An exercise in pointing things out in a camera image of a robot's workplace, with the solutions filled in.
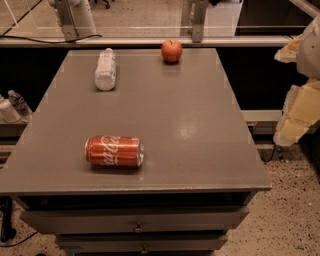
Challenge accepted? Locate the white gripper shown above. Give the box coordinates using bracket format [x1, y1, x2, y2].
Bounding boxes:
[273, 14, 320, 146]

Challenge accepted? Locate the red coke can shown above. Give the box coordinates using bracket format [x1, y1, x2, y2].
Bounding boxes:
[85, 135, 144, 167]

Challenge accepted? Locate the red apple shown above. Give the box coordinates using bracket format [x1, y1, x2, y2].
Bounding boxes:
[161, 39, 183, 63]

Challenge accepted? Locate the top grey drawer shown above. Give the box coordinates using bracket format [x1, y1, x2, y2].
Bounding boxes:
[21, 207, 249, 234]

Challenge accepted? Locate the grey drawer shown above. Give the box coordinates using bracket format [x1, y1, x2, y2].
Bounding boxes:
[56, 232, 227, 253]
[21, 207, 249, 234]

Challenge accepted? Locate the grey drawer cabinet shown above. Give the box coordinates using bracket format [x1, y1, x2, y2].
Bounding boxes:
[0, 48, 271, 256]

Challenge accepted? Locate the clear plastic water bottle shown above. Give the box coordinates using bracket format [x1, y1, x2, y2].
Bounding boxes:
[94, 48, 116, 91]

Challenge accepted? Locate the lower grey drawer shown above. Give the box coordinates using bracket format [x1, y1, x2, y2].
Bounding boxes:
[56, 232, 227, 253]

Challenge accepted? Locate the small bottle on side shelf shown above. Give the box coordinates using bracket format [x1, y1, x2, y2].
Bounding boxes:
[8, 90, 32, 118]

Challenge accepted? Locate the white container on side shelf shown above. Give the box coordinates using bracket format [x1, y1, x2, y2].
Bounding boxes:
[0, 94, 20, 123]

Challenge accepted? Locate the black stand leg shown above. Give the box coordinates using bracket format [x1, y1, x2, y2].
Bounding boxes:
[0, 197, 16, 242]

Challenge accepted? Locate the grey metal bracket right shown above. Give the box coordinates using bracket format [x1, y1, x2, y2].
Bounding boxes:
[180, 0, 208, 43]

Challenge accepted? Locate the grey metal bracket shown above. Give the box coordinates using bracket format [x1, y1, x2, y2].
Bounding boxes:
[180, 0, 208, 43]
[54, 0, 80, 41]

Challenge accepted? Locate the grey metal bracket left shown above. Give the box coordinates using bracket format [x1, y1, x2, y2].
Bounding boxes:
[54, 0, 80, 41]

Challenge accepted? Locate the black cable on ledge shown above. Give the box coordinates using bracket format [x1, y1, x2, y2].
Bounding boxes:
[0, 33, 104, 45]

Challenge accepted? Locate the black floor cable left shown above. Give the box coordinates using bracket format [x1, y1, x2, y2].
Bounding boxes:
[0, 230, 39, 248]

